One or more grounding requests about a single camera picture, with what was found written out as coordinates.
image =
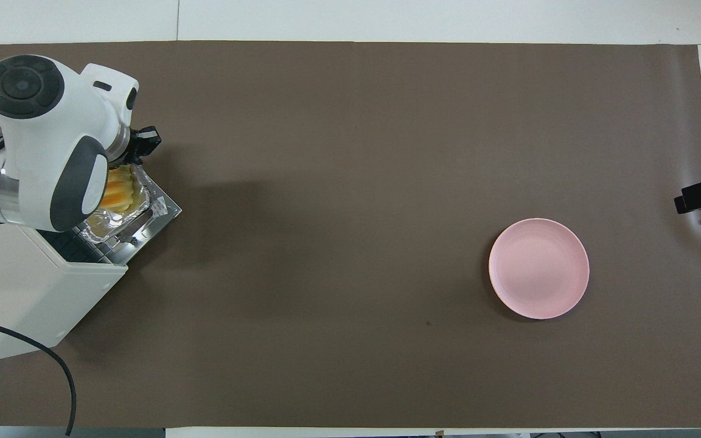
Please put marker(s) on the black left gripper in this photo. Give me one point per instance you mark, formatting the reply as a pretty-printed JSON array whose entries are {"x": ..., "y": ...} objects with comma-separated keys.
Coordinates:
[{"x": 146, "y": 141}]

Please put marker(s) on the golden ridged bread loaf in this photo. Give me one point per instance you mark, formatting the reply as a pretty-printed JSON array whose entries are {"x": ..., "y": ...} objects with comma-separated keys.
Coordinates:
[{"x": 120, "y": 191}]

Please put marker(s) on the aluminium foil tray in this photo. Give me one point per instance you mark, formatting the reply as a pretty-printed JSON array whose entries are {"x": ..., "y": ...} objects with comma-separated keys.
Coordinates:
[{"x": 139, "y": 210}]

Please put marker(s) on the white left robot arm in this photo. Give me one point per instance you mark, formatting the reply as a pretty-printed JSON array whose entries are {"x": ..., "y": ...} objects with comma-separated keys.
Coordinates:
[{"x": 40, "y": 134}]

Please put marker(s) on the white toaster oven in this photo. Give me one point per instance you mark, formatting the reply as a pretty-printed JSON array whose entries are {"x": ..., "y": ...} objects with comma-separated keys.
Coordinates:
[{"x": 34, "y": 292}]

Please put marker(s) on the pink round plate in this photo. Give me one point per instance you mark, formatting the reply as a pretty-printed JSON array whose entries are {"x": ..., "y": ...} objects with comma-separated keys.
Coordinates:
[{"x": 539, "y": 267}]

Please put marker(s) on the brown table mat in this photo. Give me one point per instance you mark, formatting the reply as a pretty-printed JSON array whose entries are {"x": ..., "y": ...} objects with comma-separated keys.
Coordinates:
[{"x": 350, "y": 182}]

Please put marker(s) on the glass oven door silver frame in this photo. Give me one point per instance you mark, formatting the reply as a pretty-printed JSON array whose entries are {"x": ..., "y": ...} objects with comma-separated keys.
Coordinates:
[{"x": 167, "y": 210}]

